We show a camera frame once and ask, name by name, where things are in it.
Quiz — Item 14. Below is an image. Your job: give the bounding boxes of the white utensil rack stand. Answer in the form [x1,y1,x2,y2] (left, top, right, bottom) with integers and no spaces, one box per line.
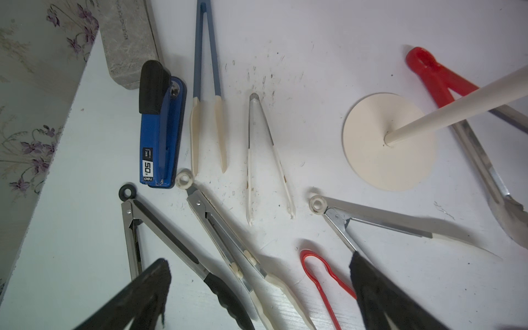
[342,67,527,191]

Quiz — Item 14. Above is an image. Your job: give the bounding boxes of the blue handled cream tongs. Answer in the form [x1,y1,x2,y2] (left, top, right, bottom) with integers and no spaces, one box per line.
[189,0,229,177]

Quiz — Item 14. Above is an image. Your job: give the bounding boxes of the red handled tongs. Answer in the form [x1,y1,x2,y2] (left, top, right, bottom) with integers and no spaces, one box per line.
[405,46,528,250]
[299,249,358,330]

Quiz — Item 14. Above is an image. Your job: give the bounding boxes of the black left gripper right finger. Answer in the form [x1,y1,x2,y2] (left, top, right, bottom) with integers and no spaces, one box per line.
[349,252,447,329]

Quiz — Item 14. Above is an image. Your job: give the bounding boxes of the grey stone block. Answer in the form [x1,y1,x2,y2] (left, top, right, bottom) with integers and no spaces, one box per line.
[95,0,162,90]

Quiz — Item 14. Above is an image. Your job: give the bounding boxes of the red handled tongs front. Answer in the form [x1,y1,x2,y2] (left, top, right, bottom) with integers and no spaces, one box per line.
[299,249,358,330]

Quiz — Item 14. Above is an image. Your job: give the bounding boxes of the red handled tongs rear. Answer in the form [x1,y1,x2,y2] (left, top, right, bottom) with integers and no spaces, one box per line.
[405,46,528,250]

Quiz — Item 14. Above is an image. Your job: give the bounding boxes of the black tipped steel tongs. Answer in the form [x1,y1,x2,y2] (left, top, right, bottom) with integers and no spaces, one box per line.
[118,184,254,330]

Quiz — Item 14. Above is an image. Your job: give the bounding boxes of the steel cream-tipped tongs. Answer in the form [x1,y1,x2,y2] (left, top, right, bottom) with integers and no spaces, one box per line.
[175,169,316,329]
[309,195,502,261]

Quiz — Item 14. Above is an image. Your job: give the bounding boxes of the steel cream-tipped tongs left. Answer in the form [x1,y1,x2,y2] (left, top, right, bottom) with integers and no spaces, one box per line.
[175,169,316,329]

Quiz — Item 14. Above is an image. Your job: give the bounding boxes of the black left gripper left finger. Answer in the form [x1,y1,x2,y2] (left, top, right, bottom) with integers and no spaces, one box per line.
[77,258,171,329]

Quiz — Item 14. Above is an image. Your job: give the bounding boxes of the steel cream-tipped tongs centre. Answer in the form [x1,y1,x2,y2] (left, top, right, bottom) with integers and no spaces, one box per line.
[309,195,502,261]

